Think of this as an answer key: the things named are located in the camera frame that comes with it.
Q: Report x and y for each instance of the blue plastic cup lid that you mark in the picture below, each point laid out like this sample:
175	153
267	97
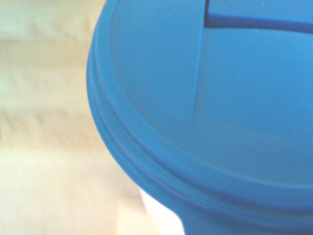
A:
210	110

